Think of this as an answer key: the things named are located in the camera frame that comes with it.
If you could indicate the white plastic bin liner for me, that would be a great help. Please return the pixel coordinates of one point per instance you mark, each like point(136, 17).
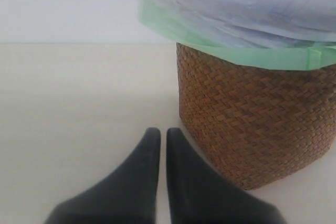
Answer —
point(269, 34)

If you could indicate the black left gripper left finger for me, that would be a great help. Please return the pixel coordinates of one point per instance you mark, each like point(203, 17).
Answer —
point(127, 195)

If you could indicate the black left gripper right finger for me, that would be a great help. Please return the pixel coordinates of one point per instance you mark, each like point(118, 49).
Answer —
point(198, 194)

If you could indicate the woven brown wicker basket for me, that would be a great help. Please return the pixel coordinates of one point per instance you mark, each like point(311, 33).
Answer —
point(254, 125)

